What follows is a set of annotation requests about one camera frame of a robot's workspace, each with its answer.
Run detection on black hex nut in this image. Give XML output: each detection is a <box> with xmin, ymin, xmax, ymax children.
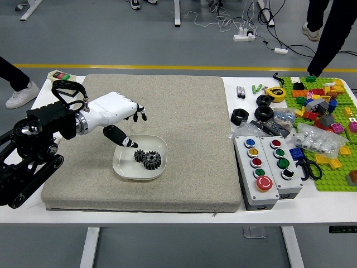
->
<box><xmin>230</xmin><ymin>108</ymin><xmax>250</xmax><ymax>126</ymax></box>

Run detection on dark grey roof brick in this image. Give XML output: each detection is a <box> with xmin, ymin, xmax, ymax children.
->
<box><xmin>319</xmin><ymin>113</ymin><xmax>335</xmax><ymax>128</ymax></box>

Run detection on white desk leg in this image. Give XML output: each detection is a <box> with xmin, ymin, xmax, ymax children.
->
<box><xmin>173</xmin><ymin>0</ymin><xmax>182</xmax><ymax>28</ymax></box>
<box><xmin>20</xmin><ymin>0</ymin><xmax>43</xmax><ymax>22</ymax></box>
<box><xmin>256</xmin><ymin>0</ymin><xmax>276</xmax><ymax>27</ymax></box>

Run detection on yellow tape measure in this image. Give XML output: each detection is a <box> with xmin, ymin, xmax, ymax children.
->
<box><xmin>264</xmin><ymin>72</ymin><xmax>287</xmax><ymax>103</ymax></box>

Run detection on black round roller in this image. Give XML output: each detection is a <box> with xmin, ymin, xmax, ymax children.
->
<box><xmin>255</xmin><ymin>94</ymin><xmax>271</xmax><ymax>107</ymax></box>
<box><xmin>254</xmin><ymin>105</ymin><xmax>274</xmax><ymax>121</ymax></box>

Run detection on white square plate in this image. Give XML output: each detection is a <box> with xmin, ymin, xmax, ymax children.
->
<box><xmin>112</xmin><ymin>134</ymin><xmax>168</xmax><ymax>181</ymax></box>

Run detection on grey-brown cushion mat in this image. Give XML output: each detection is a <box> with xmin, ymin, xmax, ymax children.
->
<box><xmin>41</xmin><ymin>74</ymin><xmax>243</xmax><ymax>214</ymax></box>

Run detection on brown toy brick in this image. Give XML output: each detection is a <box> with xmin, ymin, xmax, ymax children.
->
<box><xmin>345</xmin><ymin>170</ymin><xmax>357</xmax><ymax>186</ymax></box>

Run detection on black cable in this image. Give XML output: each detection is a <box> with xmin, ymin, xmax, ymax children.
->
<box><xmin>258</xmin><ymin>7</ymin><xmax>357</xmax><ymax>61</ymax></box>

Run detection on grey under-table bracket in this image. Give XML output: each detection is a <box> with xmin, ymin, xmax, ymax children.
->
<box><xmin>242</xmin><ymin>226</ymin><xmax>266</xmax><ymax>238</ymax></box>

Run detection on white table leg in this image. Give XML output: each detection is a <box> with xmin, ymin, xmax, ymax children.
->
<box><xmin>79</xmin><ymin>226</ymin><xmax>100</xmax><ymax>268</ymax></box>
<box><xmin>281</xmin><ymin>226</ymin><xmax>305</xmax><ymax>268</ymax></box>

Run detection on bag of resistors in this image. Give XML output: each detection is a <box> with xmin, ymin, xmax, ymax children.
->
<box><xmin>273</xmin><ymin>108</ymin><xmax>296</xmax><ymax>132</ymax></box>

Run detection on five-button control box grey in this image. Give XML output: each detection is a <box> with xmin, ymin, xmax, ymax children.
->
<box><xmin>233</xmin><ymin>136</ymin><xmax>280</xmax><ymax>212</ymax></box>

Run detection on big black gear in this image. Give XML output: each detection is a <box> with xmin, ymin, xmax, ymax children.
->
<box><xmin>142</xmin><ymin>150</ymin><xmax>163</xmax><ymax>171</ymax></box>

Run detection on green brick baseplate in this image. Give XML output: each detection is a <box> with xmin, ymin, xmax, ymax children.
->
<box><xmin>278</xmin><ymin>75</ymin><xmax>357</xmax><ymax>192</ymax></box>

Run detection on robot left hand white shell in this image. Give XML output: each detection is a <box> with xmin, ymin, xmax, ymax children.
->
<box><xmin>83</xmin><ymin>91</ymin><xmax>148</xmax><ymax>149</ymax></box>

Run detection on white power strip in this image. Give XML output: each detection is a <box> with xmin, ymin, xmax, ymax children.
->
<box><xmin>233</xmin><ymin>26</ymin><xmax>257</xmax><ymax>42</ymax></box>

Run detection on black scissors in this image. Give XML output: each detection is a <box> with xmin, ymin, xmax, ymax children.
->
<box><xmin>294</xmin><ymin>155</ymin><xmax>324</xmax><ymax>181</ymax></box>

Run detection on black printed package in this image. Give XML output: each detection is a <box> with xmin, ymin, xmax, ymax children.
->
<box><xmin>250</xmin><ymin>118</ymin><xmax>292</xmax><ymax>138</ymax></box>

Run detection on long yellow toy brick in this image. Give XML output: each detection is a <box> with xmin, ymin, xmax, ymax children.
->
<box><xmin>314</xmin><ymin>152</ymin><xmax>342</xmax><ymax>169</ymax></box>

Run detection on four-button control box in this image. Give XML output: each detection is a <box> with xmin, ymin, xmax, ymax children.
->
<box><xmin>259</xmin><ymin>136</ymin><xmax>304</xmax><ymax>199</ymax></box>

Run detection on cream switch box red green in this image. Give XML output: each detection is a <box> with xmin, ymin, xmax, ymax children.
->
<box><xmin>47</xmin><ymin>69</ymin><xmax>80</xmax><ymax>98</ymax></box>

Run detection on white cable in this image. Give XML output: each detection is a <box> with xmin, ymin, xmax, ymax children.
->
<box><xmin>178</xmin><ymin>2</ymin><xmax>260</xmax><ymax>34</ymax></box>

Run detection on black table height controller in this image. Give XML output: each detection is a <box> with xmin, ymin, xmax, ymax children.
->
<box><xmin>328</xmin><ymin>225</ymin><xmax>357</xmax><ymax>234</ymax></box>

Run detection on bag of white parts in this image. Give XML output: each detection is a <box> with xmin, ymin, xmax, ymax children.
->
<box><xmin>292</xmin><ymin>122</ymin><xmax>349</xmax><ymax>159</ymax></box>

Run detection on grey arch toy brick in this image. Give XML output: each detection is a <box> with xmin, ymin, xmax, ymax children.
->
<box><xmin>304</xmin><ymin>99</ymin><xmax>330</xmax><ymax>115</ymax></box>

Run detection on crumpled clear plastic bag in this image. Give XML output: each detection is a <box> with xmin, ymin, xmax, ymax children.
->
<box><xmin>229</xmin><ymin>121</ymin><xmax>268</xmax><ymax>141</ymax></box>

